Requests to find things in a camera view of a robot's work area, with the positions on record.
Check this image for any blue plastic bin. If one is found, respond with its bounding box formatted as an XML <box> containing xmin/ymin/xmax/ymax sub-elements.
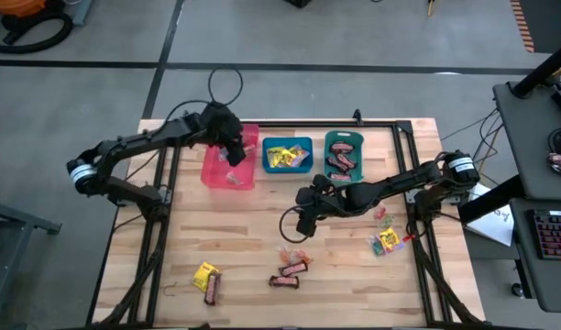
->
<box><xmin>260</xmin><ymin>136</ymin><xmax>314</xmax><ymax>175</ymax></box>

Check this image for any black desk leg beam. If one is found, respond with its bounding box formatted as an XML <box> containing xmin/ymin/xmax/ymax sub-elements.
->
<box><xmin>457</xmin><ymin>175</ymin><xmax>525</xmax><ymax>226</ymax></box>

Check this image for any black camera cable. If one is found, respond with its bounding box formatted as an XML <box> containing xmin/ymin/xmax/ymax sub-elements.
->
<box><xmin>163</xmin><ymin>66</ymin><xmax>244</xmax><ymax>123</ymax></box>
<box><xmin>279</xmin><ymin>205</ymin><xmax>309</xmax><ymax>244</ymax></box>

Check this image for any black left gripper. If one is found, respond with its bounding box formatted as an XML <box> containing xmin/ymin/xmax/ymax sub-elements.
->
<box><xmin>200</xmin><ymin>103</ymin><xmax>248</xmax><ymax>168</ymax></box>

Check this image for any black aluminium table frame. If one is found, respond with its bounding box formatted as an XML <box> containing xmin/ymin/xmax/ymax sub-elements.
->
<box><xmin>85</xmin><ymin>109</ymin><xmax>487</xmax><ymax>330</ymax></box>

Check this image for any coiled black cable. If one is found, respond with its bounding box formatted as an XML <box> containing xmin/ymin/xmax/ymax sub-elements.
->
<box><xmin>546</xmin><ymin>126</ymin><xmax>561</xmax><ymax>155</ymax></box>

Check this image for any black vacuum hose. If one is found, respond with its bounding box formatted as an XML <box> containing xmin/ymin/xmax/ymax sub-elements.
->
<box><xmin>0</xmin><ymin>11</ymin><xmax>74</xmax><ymax>55</ymax></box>

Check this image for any white paper sheet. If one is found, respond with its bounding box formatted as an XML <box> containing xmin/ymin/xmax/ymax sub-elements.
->
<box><xmin>463</xmin><ymin>185</ymin><xmax>515</xmax><ymax>248</ymax></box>

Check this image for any backlit black keyboard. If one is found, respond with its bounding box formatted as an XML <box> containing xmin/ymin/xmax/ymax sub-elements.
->
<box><xmin>531</xmin><ymin>208</ymin><xmax>561</xmax><ymax>261</ymax></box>

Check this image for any orange shop vacuum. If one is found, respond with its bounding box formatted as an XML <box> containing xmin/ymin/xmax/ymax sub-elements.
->
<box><xmin>0</xmin><ymin>0</ymin><xmax>49</xmax><ymax>19</ymax></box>

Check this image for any teal plastic bin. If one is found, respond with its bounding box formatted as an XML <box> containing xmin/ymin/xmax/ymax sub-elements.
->
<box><xmin>323</xmin><ymin>129</ymin><xmax>366</xmax><ymax>183</ymax></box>

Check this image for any grey metal stand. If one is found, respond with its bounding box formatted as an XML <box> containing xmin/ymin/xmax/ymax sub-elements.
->
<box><xmin>0</xmin><ymin>182</ymin><xmax>62</xmax><ymax>330</ymax></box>

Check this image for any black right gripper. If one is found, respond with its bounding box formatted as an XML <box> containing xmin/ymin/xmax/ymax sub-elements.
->
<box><xmin>296</xmin><ymin>174</ymin><xmax>353</xmax><ymax>237</ymax></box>

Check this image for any black orange-striped floor mat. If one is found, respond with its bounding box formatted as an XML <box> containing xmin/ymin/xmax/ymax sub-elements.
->
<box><xmin>509</xmin><ymin>0</ymin><xmax>561</xmax><ymax>55</ymax></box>

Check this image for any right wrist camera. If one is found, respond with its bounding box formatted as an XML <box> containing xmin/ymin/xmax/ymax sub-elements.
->
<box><xmin>294</xmin><ymin>186</ymin><xmax>314</xmax><ymax>206</ymax></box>

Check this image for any black right camera cable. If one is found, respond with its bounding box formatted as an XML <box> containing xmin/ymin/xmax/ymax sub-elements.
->
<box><xmin>279</xmin><ymin>205</ymin><xmax>309</xmax><ymax>244</ymax></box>

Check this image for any grey post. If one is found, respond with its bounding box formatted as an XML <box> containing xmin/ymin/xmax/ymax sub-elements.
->
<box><xmin>71</xmin><ymin>0</ymin><xmax>94</xmax><ymax>27</ymax></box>

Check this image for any dark grey desk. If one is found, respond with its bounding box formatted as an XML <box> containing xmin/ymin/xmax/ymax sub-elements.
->
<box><xmin>509</xmin><ymin>197</ymin><xmax>561</xmax><ymax>314</ymax></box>
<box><xmin>492</xmin><ymin>81</ymin><xmax>561</xmax><ymax>201</ymax></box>

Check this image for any pink plastic bin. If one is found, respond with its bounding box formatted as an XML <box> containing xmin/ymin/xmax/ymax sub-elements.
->
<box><xmin>200</xmin><ymin>123</ymin><xmax>260</xmax><ymax>192</ymax></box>

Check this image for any black monitor pole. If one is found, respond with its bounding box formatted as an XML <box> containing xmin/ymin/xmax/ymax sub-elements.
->
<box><xmin>511</xmin><ymin>38</ymin><xmax>561</xmax><ymax>100</ymax></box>

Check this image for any black left camera cable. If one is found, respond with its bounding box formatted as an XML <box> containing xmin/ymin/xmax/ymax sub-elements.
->
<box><xmin>163</xmin><ymin>66</ymin><xmax>244</xmax><ymax>123</ymax></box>

